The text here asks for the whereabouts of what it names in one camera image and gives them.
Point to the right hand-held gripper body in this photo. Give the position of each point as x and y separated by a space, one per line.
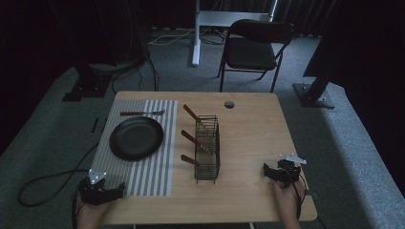
288 171

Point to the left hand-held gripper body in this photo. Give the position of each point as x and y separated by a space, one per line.
92 192

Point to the grey striped placemat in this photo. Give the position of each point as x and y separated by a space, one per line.
153 178

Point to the person's left hand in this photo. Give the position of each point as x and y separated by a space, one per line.
92 212

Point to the black folding chair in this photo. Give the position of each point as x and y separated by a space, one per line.
250 52

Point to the white desk frame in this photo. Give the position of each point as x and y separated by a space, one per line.
203 17

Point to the person's right hand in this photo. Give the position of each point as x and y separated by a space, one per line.
286 198

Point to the black round plate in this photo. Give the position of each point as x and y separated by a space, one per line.
137 138

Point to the black stand with base plate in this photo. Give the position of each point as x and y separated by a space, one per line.
313 95

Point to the black stand base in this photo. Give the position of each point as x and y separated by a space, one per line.
87 86

